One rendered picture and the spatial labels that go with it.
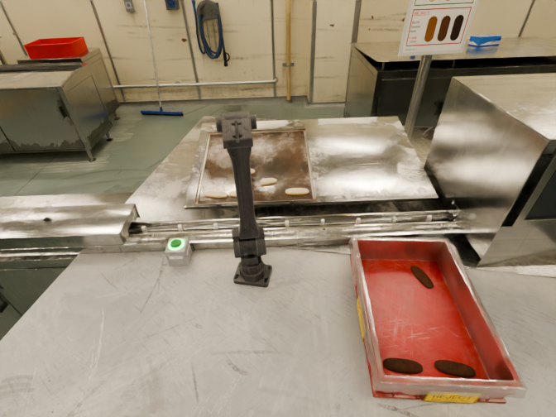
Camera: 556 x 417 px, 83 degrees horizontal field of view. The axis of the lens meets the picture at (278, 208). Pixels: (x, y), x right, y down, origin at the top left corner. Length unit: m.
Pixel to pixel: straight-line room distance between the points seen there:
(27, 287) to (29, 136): 2.57
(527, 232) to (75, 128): 3.61
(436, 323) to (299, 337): 0.40
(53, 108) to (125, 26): 1.73
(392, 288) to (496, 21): 4.76
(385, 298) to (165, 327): 0.68
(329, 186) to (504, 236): 0.63
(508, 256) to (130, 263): 1.31
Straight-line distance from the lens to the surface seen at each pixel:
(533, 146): 1.08
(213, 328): 1.01
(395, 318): 1.05
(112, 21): 5.05
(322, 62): 4.50
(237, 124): 0.85
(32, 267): 1.56
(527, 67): 3.35
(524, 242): 1.28
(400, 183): 1.44
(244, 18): 4.66
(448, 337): 1.07
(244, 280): 1.07
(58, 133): 3.89
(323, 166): 1.45
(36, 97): 3.79
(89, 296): 1.23
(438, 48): 1.88
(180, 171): 1.70
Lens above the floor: 1.68
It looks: 39 degrees down
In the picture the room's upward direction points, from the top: 2 degrees counter-clockwise
